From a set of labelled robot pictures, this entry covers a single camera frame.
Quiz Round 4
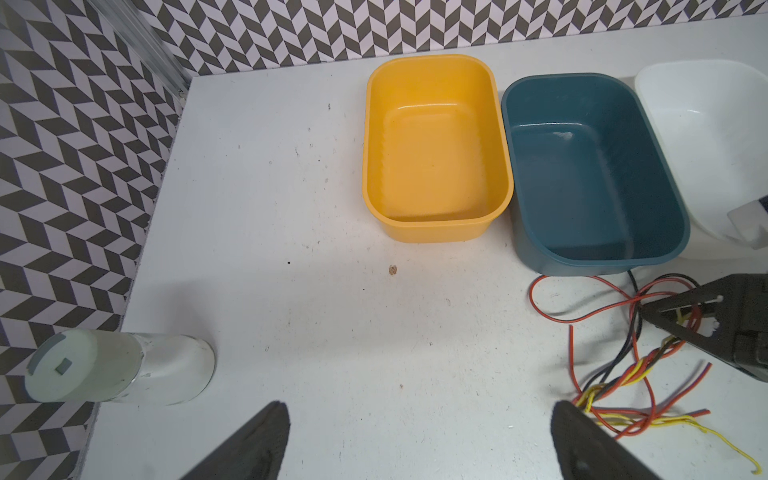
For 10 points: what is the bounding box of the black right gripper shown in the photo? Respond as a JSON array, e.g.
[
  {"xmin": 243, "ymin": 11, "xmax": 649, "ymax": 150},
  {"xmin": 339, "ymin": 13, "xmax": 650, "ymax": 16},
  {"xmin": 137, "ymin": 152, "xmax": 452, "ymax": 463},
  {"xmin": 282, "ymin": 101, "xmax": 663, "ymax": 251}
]
[{"xmin": 640, "ymin": 274, "xmax": 767, "ymax": 382}]

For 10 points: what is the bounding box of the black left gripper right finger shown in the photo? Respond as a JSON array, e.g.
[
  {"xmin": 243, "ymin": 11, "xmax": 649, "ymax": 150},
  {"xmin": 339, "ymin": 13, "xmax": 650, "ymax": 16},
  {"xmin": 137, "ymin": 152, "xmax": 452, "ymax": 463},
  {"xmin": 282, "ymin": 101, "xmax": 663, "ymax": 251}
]
[{"xmin": 550, "ymin": 401, "xmax": 659, "ymax": 480}]

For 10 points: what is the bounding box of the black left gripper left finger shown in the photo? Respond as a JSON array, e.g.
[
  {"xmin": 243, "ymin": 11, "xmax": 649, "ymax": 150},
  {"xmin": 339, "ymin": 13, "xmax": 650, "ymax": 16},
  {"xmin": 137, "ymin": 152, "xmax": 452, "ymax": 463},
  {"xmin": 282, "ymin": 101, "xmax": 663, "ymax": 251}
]
[{"xmin": 183, "ymin": 401, "xmax": 290, "ymax": 480}]

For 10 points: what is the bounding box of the black cable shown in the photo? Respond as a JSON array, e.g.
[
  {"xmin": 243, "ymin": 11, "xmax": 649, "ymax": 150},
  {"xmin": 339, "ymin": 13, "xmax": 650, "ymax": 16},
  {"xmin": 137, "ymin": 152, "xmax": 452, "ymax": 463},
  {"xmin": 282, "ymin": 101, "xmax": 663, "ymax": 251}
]
[{"xmin": 578, "ymin": 269, "xmax": 702, "ymax": 400}]

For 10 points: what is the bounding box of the yellow cable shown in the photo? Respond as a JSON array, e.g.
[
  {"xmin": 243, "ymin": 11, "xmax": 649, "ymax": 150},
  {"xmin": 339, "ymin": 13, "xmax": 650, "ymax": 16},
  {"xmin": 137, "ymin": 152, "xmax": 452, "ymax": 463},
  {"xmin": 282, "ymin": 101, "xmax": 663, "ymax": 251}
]
[{"xmin": 575, "ymin": 308, "xmax": 763, "ymax": 475}]

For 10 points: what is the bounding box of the teal plastic bin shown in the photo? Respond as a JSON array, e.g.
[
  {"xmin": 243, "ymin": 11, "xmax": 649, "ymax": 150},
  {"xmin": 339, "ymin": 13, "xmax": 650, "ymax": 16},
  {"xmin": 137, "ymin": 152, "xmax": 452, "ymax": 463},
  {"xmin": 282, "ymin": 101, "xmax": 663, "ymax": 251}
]
[{"xmin": 501, "ymin": 73, "xmax": 690, "ymax": 276}]

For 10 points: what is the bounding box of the white plastic bin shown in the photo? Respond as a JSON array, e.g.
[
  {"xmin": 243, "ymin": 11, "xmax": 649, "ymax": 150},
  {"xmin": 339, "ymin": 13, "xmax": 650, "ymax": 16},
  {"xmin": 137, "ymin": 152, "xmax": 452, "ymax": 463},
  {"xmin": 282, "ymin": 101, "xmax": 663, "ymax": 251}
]
[{"xmin": 634, "ymin": 59, "xmax": 767, "ymax": 260}]

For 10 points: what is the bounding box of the clear jar white lid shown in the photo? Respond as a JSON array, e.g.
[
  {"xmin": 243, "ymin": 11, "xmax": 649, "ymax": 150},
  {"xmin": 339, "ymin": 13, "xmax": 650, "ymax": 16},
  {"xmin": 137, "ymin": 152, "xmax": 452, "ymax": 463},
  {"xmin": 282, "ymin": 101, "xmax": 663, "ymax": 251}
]
[{"xmin": 24, "ymin": 329, "xmax": 216, "ymax": 405}]

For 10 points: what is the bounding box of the yellow plastic bin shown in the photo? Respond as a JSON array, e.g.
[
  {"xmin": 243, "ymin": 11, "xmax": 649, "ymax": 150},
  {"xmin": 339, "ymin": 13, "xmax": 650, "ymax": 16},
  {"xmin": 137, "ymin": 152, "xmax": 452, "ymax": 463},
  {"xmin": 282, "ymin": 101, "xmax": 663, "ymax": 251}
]
[{"xmin": 362, "ymin": 55, "xmax": 514, "ymax": 243}]

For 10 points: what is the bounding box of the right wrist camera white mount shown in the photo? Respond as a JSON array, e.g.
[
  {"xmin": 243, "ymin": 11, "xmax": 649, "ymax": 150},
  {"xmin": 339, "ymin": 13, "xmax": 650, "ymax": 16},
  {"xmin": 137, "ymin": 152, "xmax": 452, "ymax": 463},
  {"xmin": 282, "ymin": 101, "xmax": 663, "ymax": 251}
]
[{"xmin": 727, "ymin": 196, "xmax": 767, "ymax": 250}]

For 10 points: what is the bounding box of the aluminium corner post left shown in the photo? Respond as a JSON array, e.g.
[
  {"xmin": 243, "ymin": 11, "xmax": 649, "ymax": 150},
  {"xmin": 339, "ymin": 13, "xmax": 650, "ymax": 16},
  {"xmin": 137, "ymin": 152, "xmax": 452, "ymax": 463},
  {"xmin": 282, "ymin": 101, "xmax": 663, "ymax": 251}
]
[{"xmin": 90, "ymin": 0, "xmax": 191, "ymax": 100}]

